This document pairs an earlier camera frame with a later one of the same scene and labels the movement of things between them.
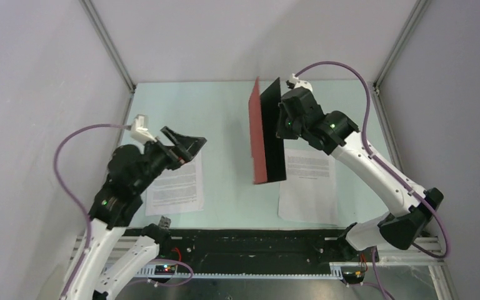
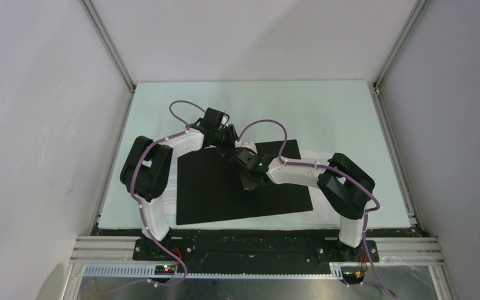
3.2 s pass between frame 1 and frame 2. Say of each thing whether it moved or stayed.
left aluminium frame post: stayed
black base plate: stayed
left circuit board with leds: stayed
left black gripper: moved
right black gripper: moved
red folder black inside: moved
